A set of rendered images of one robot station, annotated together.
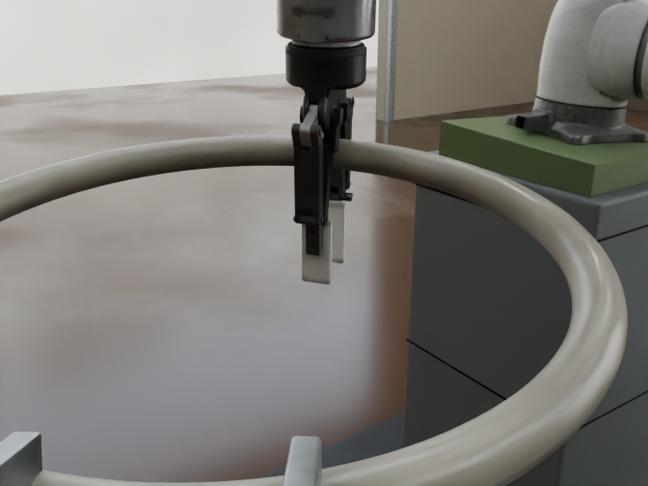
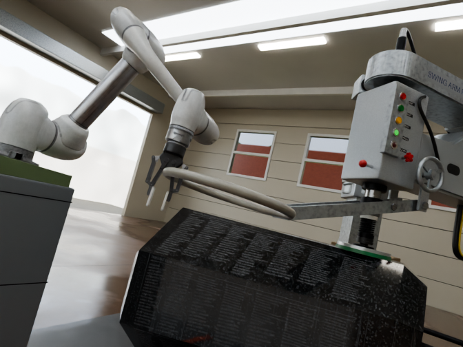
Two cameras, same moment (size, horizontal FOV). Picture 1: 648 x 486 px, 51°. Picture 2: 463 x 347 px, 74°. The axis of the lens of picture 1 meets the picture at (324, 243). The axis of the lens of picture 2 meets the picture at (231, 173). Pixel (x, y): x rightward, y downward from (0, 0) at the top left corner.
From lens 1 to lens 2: 1.38 m
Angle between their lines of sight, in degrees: 112
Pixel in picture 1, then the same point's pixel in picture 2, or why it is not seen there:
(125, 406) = not seen: outside the picture
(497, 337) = (12, 255)
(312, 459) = not seen: hidden behind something
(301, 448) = not seen: hidden behind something
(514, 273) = (30, 222)
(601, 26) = (45, 124)
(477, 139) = (12, 162)
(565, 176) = (59, 180)
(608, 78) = (43, 143)
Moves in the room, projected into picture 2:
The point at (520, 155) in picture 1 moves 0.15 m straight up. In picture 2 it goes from (38, 171) to (49, 134)
